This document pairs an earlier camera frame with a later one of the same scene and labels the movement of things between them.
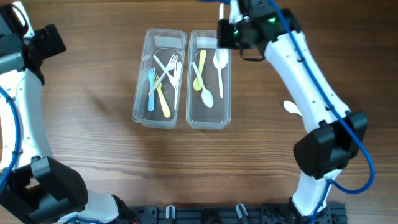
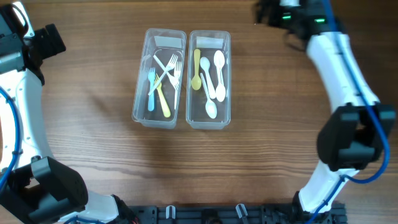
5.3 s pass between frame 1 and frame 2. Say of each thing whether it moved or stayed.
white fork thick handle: stayed
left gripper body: stayed
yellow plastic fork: stayed
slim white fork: stayed
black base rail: stayed
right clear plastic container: stayed
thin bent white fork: stayed
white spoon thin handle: moved
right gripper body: moved
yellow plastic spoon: moved
